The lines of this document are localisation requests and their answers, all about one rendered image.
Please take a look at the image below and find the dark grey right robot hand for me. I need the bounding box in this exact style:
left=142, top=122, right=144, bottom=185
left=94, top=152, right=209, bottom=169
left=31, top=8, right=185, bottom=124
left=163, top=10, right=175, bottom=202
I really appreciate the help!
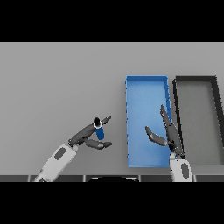
left=144, top=104, right=186, bottom=160

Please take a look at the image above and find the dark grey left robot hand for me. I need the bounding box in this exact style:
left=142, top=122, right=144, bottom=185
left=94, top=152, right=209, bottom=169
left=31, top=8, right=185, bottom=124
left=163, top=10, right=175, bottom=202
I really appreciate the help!
left=67, top=115, right=113, bottom=151

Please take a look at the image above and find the blue bin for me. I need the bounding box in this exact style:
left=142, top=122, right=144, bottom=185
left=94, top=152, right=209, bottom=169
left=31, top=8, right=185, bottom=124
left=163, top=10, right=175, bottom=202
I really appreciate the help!
left=124, top=74, right=173, bottom=169

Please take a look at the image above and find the dark grey bin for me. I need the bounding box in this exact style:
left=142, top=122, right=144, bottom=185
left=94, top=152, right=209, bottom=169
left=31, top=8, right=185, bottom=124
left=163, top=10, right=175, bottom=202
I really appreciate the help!
left=171, top=75, right=224, bottom=166

